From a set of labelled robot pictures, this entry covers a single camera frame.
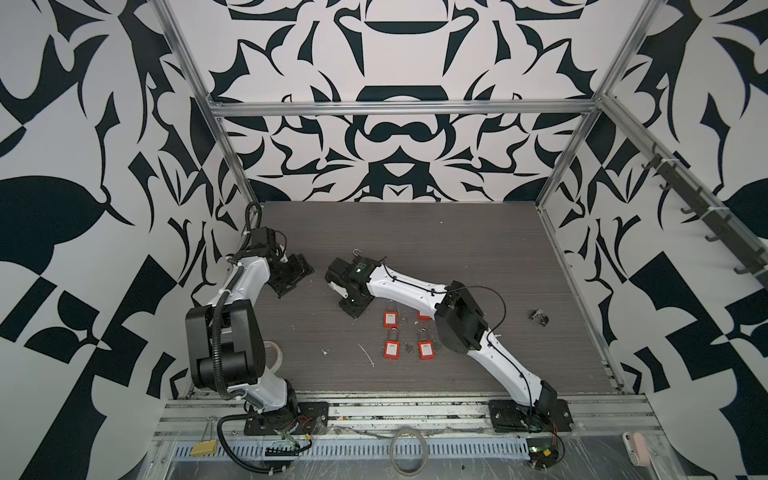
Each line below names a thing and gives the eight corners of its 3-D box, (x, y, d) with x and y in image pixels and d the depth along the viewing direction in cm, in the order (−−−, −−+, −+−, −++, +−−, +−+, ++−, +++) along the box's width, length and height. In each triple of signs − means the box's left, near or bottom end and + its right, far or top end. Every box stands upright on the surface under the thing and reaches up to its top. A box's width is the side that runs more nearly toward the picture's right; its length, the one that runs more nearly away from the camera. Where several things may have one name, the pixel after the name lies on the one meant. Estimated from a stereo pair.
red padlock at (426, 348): (418, 359, 85) (419, 356, 83) (416, 330, 90) (417, 327, 88) (435, 359, 85) (436, 356, 83) (432, 330, 91) (433, 327, 89)
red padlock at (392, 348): (384, 359, 85) (384, 357, 84) (384, 330, 91) (384, 327, 89) (400, 359, 85) (400, 357, 84) (399, 330, 91) (400, 327, 89)
